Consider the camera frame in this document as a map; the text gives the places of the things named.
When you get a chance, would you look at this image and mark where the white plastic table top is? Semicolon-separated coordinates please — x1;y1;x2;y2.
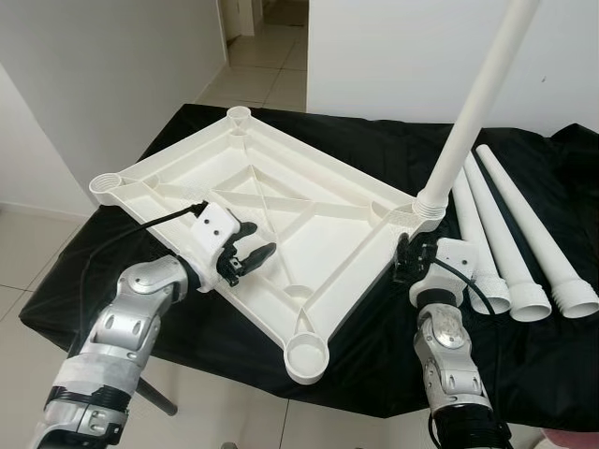
89;105;448;386

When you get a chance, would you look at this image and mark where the white plastic table leg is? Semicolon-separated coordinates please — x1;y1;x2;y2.
451;168;513;316
475;142;599;320
463;152;555;324
415;0;546;224

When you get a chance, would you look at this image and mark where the black metal table leg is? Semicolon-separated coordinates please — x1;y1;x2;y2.
139;374;179;417

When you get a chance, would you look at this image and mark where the pink stool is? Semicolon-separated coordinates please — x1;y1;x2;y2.
538;428;599;449

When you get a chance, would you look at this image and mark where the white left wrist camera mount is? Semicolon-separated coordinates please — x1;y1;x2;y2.
192;201;237;272

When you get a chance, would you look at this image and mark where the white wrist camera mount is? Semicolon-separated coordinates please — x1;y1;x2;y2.
192;201;237;272
412;238;485;305

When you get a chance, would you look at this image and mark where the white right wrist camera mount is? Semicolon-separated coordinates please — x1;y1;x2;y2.
412;238;485;305

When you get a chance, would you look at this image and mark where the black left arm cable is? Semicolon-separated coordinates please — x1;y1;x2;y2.
82;200;209;282

